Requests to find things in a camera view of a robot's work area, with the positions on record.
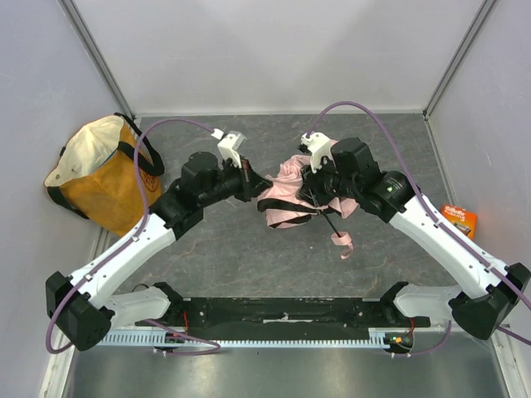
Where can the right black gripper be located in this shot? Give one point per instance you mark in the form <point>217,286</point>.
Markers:
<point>309,183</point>

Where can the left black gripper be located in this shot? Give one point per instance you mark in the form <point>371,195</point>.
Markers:
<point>244,181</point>

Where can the pink and black folding umbrella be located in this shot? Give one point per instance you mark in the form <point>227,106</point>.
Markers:
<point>288,203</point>

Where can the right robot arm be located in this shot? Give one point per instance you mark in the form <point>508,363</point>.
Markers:
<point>486,289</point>

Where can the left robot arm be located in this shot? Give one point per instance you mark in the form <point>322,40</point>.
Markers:
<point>83,305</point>

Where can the orange razor box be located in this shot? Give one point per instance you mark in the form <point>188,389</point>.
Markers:
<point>465,221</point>

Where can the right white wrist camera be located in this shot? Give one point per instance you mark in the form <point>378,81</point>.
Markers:
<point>319,146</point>

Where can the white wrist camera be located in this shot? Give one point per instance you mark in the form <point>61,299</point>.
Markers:
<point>319,146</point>
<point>228,145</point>

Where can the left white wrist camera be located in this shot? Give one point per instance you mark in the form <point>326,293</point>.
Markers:
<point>228,145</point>

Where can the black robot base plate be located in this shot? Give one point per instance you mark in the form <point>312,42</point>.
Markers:
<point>279,319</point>

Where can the yellow tote bag black handles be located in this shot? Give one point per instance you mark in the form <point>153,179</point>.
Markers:
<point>95,178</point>

